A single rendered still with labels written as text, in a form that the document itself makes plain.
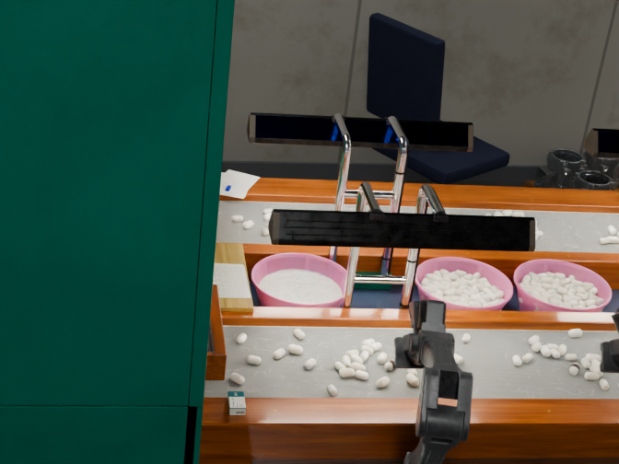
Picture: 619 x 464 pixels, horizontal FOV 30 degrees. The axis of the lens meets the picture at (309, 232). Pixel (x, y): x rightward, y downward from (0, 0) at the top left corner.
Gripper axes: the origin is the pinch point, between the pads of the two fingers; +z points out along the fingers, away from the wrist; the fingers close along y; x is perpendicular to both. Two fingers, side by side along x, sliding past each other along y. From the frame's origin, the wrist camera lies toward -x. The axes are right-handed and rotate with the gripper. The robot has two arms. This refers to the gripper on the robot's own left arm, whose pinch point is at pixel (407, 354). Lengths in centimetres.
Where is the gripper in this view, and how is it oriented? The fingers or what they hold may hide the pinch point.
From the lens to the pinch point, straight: 260.4
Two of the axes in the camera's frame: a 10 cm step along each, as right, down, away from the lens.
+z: -1.7, 1.8, 9.7
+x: 0.1, 9.8, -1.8
